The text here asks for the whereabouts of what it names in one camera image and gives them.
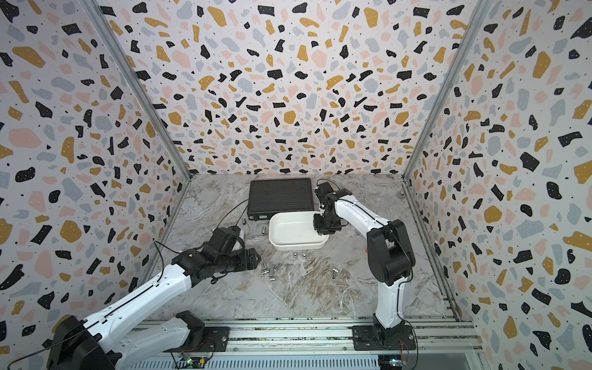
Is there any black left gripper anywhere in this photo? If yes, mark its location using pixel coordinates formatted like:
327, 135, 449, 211
216, 247, 263, 274

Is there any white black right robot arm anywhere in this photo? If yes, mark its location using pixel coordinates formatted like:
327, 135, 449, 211
313, 182, 416, 348

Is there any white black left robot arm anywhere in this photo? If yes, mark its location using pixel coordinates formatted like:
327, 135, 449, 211
46, 227, 261, 369

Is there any white plastic storage box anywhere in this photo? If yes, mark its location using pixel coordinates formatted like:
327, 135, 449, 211
268, 211, 329, 251

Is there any black ribbed tool case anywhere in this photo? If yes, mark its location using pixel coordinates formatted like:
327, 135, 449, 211
247, 178, 315, 220

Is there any green circuit board right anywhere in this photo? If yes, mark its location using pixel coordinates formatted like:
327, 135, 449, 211
388, 359, 405, 368

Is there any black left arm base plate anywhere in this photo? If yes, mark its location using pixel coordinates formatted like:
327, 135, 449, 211
171, 326, 231, 352

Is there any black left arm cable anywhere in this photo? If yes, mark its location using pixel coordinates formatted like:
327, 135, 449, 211
152, 199, 251, 278

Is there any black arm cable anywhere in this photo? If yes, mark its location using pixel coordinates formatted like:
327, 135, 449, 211
392, 272, 419, 370
152, 199, 251, 278

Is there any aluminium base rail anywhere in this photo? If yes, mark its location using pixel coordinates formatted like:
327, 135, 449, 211
129, 317, 489, 369

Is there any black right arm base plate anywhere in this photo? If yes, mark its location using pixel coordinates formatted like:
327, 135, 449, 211
351, 323, 417, 351

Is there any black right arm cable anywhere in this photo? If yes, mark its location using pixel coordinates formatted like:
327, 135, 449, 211
392, 272, 419, 370

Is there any aluminium frame post left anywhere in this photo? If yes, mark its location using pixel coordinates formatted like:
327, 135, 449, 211
80, 0, 191, 180

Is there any aluminium frame post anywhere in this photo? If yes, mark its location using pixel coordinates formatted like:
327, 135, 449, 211
402, 0, 492, 181
80, 0, 191, 180

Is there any aluminium frame post right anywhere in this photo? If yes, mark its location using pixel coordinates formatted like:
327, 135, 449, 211
402, 0, 492, 181

